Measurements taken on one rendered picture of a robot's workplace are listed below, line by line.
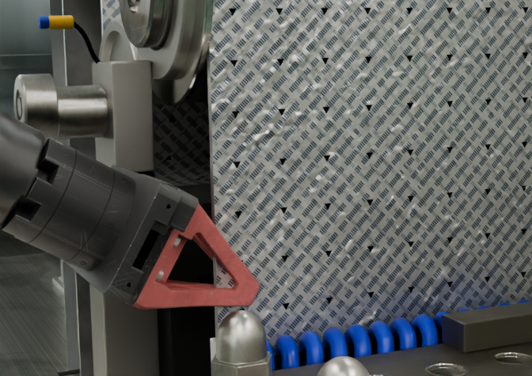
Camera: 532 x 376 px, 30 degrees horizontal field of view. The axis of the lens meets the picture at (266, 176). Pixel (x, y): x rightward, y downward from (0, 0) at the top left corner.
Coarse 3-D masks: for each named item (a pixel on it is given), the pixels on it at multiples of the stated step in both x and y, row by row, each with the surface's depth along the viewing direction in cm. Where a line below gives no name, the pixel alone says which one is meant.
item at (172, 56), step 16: (176, 0) 58; (192, 0) 57; (176, 16) 58; (192, 16) 57; (176, 32) 58; (144, 48) 64; (160, 48) 63; (176, 48) 58; (160, 64) 61; (176, 64) 59
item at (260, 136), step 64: (256, 64) 58; (320, 64) 59; (384, 64) 61; (448, 64) 63; (512, 64) 65; (256, 128) 58; (320, 128) 60; (384, 128) 62; (448, 128) 63; (512, 128) 65; (256, 192) 59; (320, 192) 60; (384, 192) 62; (448, 192) 64; (512, 192) 66; (256, 256) 59; (320, 256) 61; (384, 256) 62; (448, 256) 64; (512, 256) 66; (320, 320) 61; (384, 320) 63
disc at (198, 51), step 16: (208, 0) 55; (208, 16) 55; (192, 32) 57; (208, 32) 56; (192, 48) 58; (192, 64) 58; (160, 80) 64; (176, 80) 61; (192, 80) 58; (160, 96) 64; (176, 96) 61
